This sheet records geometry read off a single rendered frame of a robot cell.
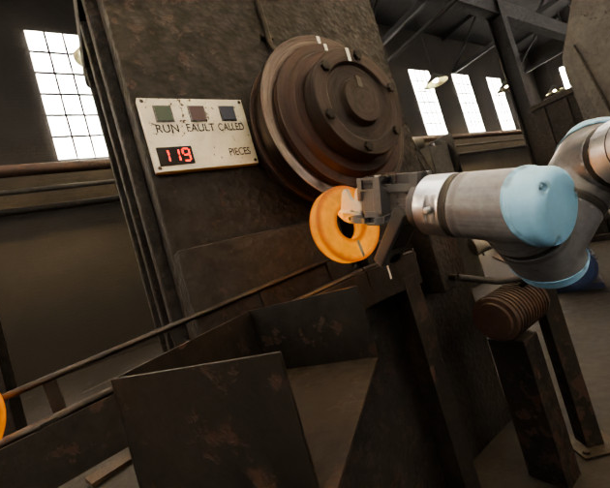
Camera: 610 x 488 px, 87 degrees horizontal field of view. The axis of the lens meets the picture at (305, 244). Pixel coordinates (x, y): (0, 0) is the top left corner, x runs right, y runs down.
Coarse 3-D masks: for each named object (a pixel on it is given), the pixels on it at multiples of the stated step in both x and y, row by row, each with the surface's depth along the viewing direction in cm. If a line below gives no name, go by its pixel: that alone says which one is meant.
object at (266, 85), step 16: (288, 48) 82; (272, 64) 79; (272, 80) 78; (256, 96) 81; (272, 96) 77; (256, 112) 80; (272, 112) 76; (272, 128) 75; (272, 144) 77; (288, 144) 77; (400, 144) 97; (272, 160) 81; (288, 160) 76; (400, 160) 96; (288, 176) 81; (304, 176) 78; (304, 192) 84; (320, 192) 79
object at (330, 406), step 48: (240, 336) 53; (288, 336) 54; (336, 336) 51; (144, 384) 31; (192, 384) 29; (240, 384) 27; (288, 384) 25; (336, 384) 44; (144, 432) 32; (192, 432) 29; (240, 432) 27; (288, 432) 25; (336, 432) 35; (144, 480) 32; (192, 480) 30; (240, 480) 28; (288, 480) 26; (336, 480) 28
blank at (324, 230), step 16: (336, 192) 64; (352, 192) 66; (320, 208) 62; (336, 208) 63; (320, 224) 61; (336, 224) 63; (320, 240) 61; (336, 240) 62; (352, 240) 64; (368, 240) 66; (336, 256) 62; (352, 256) 63; (368, 256) 65
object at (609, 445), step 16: (560, 304) 96; (544, 320) 98; (560, 320) 96; (544, 336) 100; (560, 336) 96; (560, 352) 96; (560, 368) 97; (576, 368) 96; (560, 384) 100; (576, 384) 96; (576, 400) 96; (576, 416) 96; (592, 416) 95; (576, 432) 98; (592, 432) 95; (576, 448) 96; (592, 448) 94; (608, 448) 93
